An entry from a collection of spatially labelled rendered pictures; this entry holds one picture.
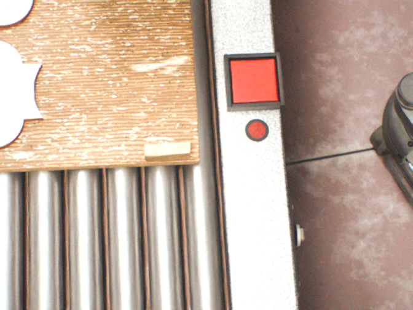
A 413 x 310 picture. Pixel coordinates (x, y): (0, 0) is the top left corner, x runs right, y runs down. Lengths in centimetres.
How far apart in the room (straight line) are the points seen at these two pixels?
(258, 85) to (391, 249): 101
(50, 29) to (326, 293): 109
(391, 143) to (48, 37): 97
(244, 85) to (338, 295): 98
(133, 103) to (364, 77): 115
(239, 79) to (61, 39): 24
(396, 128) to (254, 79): 80
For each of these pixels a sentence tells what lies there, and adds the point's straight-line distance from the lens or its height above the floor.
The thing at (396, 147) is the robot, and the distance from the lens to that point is 201.
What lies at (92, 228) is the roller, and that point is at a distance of 119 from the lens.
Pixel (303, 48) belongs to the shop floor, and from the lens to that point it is 229.
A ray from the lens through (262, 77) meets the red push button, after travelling 124.
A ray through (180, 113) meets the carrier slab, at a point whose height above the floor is 94.
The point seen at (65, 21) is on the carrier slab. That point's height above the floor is 94.
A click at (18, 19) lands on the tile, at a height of 95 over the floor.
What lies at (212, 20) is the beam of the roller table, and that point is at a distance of 128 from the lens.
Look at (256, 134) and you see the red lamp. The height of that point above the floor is 92.
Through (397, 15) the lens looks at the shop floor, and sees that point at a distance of 237.
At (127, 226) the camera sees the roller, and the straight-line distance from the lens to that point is 118.
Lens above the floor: 207
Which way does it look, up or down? 72 degrees down
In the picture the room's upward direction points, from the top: 8 degrees clockwise
